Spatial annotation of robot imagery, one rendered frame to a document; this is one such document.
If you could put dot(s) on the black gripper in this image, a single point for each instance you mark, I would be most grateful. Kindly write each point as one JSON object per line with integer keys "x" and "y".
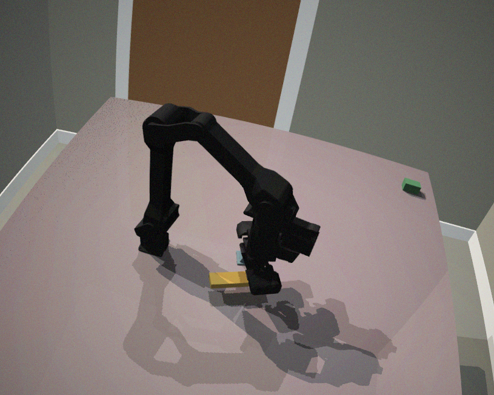
{"x": 261, "y": 276}

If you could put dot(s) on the yellow bar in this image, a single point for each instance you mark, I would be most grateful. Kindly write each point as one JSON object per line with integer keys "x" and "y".
{"x": 228, "y": 279}

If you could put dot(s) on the green rectangular block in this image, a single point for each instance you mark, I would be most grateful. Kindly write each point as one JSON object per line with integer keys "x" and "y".
{"x": 411, "y": 186}

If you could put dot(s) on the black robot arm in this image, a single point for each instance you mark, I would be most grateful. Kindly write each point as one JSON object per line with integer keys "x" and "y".
{"x": 271, "y": 202}

